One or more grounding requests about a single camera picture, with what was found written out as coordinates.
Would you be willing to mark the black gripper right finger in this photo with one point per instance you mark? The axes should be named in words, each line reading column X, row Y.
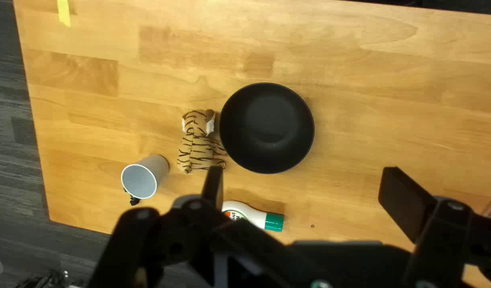
column 407, row 202

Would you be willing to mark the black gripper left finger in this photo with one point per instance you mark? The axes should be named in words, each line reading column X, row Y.
column 213, row 186

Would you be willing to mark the plush tiger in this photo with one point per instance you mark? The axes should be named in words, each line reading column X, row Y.
column 199, row 149

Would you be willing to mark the black bowl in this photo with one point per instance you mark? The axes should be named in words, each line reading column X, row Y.
column 266, row 128

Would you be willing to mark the white bottle green cap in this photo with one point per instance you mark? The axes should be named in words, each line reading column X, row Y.
column 253, row 216

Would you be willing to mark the grey paper cup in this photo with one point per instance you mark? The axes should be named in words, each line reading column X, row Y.
column 141, row 181

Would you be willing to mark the yellow tape strip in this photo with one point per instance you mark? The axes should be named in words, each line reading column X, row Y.
column 64, row 11

